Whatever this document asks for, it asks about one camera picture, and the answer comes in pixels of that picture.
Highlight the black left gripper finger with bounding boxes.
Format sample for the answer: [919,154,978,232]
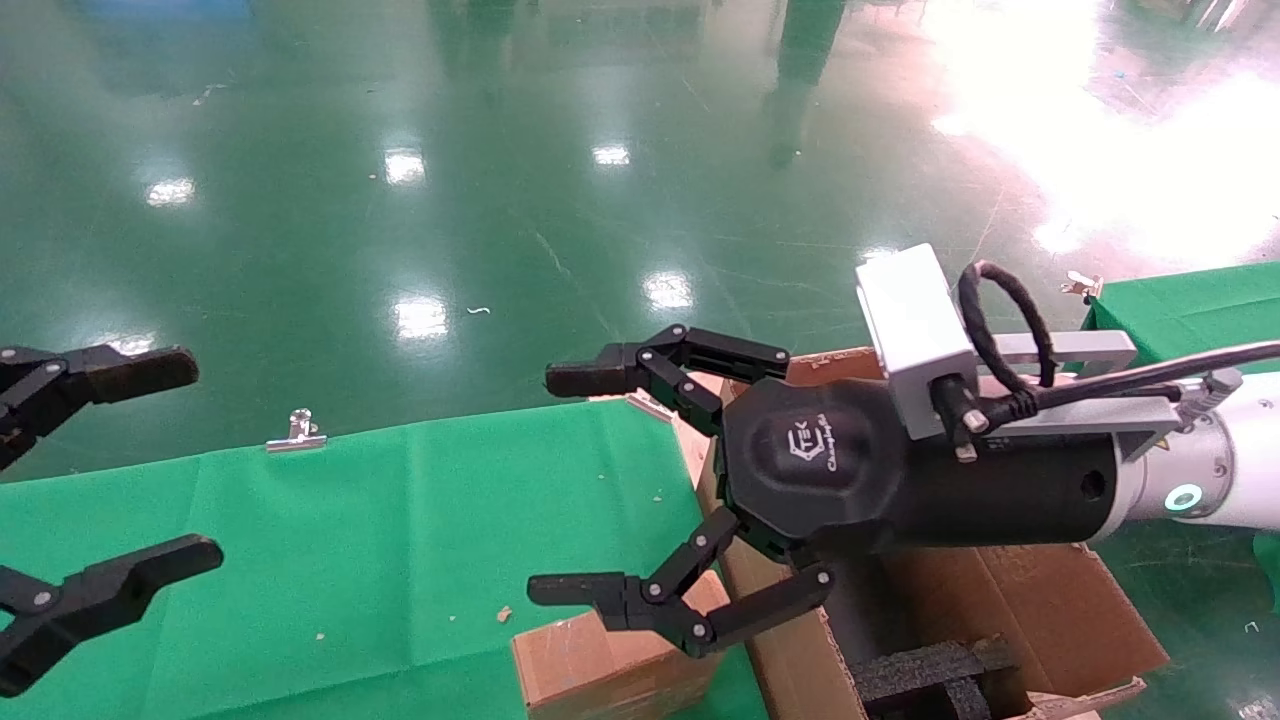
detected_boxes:
[0,345,199,471]
[0,534,224,698]

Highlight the black camera cable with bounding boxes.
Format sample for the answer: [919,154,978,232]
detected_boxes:
[930,260,1280,463]

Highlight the green table cloth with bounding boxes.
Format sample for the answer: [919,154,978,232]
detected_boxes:
[0,400,771,720]
[1083,262,1280,376]

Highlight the silver camera mounting bracket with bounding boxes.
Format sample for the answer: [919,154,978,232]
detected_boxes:
[975,330,1246,441]

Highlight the black foam insert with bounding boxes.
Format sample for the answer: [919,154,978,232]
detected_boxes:
[850,635,1021,720]

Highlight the small brown cardboard box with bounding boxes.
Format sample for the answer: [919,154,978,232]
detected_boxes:
[510,570,731,720]

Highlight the large open cardboard carton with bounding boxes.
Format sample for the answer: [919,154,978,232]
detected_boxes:
[690,345,1171,720]

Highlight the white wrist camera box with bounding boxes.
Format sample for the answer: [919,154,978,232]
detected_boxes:
[855,243,981,441]

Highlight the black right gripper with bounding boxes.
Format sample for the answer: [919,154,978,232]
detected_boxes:
[527,323,1119,659]

